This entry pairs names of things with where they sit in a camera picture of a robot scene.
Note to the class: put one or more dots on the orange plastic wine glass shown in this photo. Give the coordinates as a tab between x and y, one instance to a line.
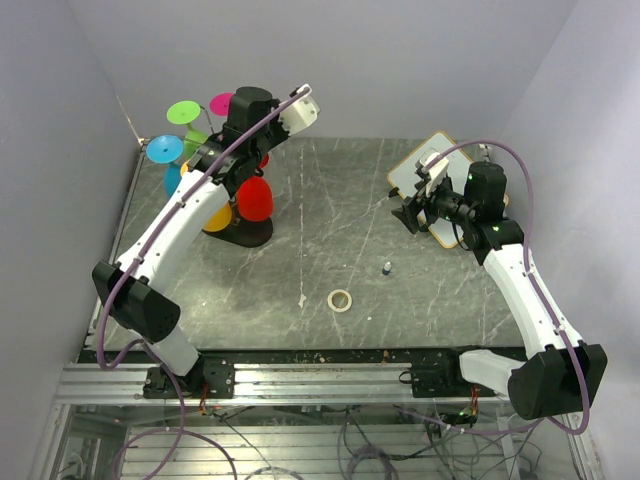
220	220

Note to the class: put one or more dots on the red plastic wine glass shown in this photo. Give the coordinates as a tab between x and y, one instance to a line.
255	199

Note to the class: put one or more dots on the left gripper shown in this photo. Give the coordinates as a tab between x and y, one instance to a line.
284	133

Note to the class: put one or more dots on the aluminium mounting rail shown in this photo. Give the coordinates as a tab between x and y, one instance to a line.
238	384

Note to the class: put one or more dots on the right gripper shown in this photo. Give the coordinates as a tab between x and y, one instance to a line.
426	201

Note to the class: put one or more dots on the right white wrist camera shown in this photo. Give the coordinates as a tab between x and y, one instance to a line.
432	167

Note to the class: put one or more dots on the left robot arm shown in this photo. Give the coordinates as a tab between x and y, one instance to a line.
131	289

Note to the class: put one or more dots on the copper wire glass rack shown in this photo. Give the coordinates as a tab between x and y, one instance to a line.
245	230

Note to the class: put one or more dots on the white tape roll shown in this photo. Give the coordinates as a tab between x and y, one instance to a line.
339	300

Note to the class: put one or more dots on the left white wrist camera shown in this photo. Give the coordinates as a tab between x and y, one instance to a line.
301	114

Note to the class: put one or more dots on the pink plastic wine glass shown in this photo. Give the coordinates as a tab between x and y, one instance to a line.
219	106

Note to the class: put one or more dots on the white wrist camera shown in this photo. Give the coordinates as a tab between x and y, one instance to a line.
301	114
432	167

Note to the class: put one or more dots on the white board yellow rim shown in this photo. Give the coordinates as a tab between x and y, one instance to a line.
481	182

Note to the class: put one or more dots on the blue plastic wine glass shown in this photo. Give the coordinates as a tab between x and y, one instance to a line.
167	150

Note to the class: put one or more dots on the green plastic wine glass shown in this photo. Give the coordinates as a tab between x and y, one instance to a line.
185	113

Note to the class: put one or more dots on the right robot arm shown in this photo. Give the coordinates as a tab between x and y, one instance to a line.
561	372

